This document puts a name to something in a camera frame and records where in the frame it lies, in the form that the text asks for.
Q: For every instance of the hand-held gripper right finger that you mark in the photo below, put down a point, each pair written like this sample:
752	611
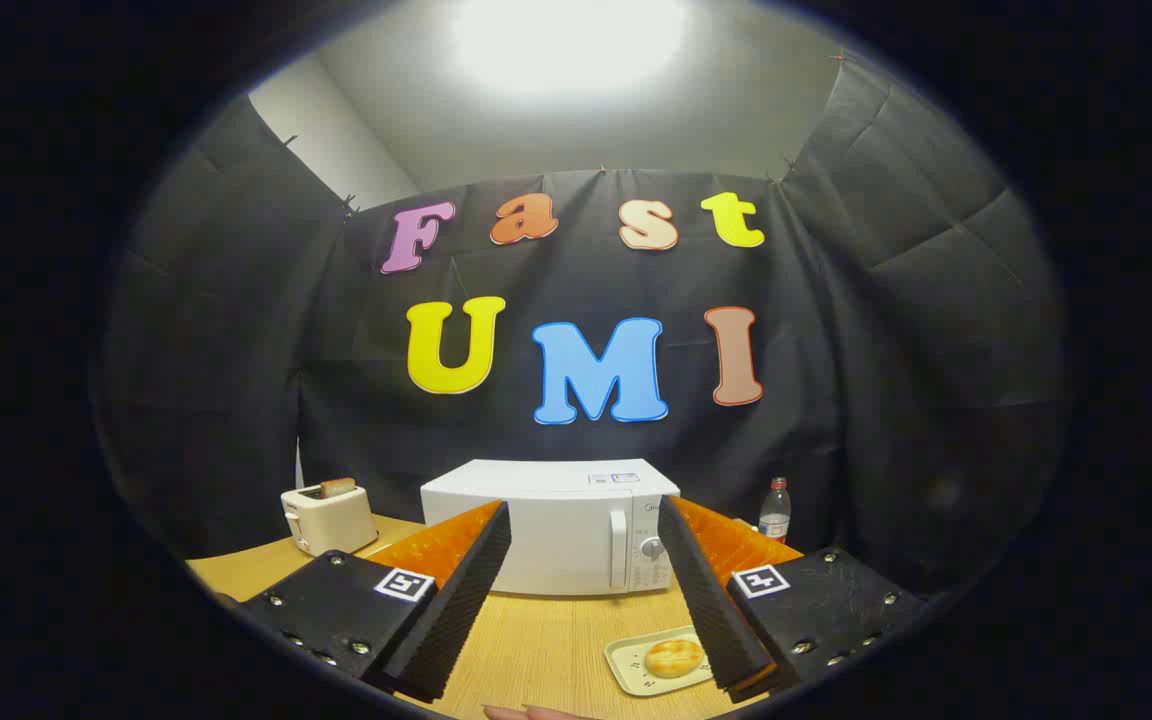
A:
706	600

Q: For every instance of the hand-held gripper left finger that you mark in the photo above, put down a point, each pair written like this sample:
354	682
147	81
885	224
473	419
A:
456	610

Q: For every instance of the golden bread bun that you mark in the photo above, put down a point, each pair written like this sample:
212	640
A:
674	658

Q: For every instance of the white microwave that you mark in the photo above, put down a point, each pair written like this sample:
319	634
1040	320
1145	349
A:
566	535

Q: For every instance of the cream rectangular tray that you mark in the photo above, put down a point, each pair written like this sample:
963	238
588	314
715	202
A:
626	667

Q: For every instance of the clear bottle with red label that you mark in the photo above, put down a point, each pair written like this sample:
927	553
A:
775	515

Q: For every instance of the white toaster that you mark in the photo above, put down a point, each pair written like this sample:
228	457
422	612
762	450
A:
331	520

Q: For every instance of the toast slice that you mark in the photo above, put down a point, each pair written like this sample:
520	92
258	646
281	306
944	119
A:
338	487

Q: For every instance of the black backdrop cloth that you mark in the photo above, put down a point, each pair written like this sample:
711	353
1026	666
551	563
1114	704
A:
856	400

